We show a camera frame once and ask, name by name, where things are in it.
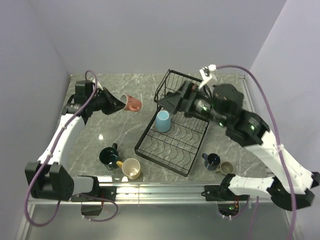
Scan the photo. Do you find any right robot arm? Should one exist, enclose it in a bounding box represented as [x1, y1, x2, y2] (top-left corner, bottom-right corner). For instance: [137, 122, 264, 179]
[157, 80, 320, 211]

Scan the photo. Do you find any grey-green ceramic mug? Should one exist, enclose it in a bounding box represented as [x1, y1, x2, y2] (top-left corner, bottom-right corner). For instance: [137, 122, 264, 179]
[215, 161, 235, 175]

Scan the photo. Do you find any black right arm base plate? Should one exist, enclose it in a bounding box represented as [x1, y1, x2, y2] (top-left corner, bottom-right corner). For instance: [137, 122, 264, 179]
[201, 185, 249, 202]

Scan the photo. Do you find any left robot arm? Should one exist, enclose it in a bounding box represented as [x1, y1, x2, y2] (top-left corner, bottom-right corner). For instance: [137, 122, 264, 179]
[25, 80, 125, 201]

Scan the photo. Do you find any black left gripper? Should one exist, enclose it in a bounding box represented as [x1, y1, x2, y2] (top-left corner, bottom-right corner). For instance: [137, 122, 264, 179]
[88, 87, 127, 115]

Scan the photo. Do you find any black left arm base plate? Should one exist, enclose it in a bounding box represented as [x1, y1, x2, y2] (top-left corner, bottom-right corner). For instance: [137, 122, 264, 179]
[70, 186, 117, 202]

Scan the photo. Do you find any light blue mug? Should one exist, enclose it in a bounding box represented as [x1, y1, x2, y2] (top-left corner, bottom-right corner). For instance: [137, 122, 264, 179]
[155, 110, 171, 133]

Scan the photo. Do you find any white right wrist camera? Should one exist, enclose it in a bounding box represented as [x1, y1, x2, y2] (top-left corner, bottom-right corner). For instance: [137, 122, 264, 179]
[198, 64, 218, 90]

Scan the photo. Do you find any dark green mug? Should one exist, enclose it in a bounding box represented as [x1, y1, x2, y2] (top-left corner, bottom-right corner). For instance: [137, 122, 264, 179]
[99, 143, 120, 170]

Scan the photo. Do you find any black box under rail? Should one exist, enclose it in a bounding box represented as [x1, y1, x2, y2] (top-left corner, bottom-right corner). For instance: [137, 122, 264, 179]
[80, 204, 103, 217]

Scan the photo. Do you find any white aluminium side rail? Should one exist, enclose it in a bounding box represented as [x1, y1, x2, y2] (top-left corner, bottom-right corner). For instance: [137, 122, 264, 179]
[238, 74, 273, 173]

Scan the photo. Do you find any aluminium front rail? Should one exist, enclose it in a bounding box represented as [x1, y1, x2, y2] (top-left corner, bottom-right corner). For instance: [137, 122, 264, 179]
[27, 183, 292, 205]

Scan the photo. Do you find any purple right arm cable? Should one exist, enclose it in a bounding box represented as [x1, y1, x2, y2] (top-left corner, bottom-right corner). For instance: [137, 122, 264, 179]
[214, 64, 298, 240]

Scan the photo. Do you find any dark blue glazed mug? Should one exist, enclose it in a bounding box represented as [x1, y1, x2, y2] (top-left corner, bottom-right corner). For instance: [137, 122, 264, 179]
[202, 153, 221, 171]

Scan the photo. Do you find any cream yellow mug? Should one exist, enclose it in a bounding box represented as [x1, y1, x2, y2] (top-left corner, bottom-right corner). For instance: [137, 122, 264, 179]
[116, 158, 141, 180]

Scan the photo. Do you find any black wire dish rack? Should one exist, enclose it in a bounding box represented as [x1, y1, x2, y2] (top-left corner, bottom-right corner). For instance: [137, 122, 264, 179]
[134, 69, 211, 178]

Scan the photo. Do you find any pink mug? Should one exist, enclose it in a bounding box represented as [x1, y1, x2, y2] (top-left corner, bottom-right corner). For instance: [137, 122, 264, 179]
[120, 94, 142, 112]

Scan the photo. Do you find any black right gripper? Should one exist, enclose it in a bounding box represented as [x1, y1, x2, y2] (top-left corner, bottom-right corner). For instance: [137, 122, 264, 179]
[157, 79, 229, 127]

